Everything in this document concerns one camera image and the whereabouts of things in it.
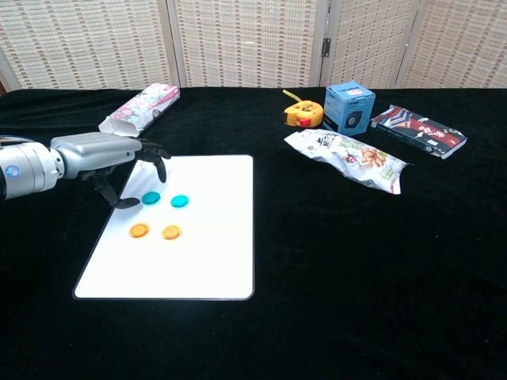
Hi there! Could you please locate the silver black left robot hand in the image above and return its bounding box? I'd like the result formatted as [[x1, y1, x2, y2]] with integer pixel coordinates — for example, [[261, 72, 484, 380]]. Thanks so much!
[[49, 131, 173, 210]]

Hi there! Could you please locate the white rectangular board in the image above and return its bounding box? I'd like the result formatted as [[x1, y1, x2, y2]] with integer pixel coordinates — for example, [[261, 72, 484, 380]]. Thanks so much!
[[72, 154, 255, 302]]

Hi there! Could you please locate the floral pink paper box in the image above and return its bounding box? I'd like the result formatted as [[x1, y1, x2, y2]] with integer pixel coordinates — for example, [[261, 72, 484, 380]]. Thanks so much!
[[97, 82, 181, 139]]

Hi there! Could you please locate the woven folding screen panel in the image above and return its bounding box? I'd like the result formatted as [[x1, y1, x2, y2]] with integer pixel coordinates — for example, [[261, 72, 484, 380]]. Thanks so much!
[[395, 0, 507, 89], [0, 0, 177, 91], [166, 0, 330, 89], [320, 0, 421, 89]]

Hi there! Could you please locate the yellow tape measure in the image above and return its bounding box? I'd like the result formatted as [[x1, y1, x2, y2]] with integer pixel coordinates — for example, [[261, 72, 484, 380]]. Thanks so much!
[[282, 89, 325, 129]]

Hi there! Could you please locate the black velvet tablecloth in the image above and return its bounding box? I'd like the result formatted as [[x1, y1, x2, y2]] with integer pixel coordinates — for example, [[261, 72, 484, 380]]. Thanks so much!
[[0, 85, 507, 380]]

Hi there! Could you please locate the silver snack bag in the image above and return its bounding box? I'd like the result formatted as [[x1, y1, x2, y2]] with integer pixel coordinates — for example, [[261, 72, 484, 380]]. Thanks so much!
[[283, 128, 409, 196]]

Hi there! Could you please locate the blue speaker carton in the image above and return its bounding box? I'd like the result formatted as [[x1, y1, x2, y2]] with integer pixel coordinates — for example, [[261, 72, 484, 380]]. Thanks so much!
[[323, 80, 376, 137]]

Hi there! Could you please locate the dark box with red print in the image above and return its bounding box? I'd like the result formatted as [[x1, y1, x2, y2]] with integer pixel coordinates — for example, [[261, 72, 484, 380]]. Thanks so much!
[[370, 104, 468, 160]]

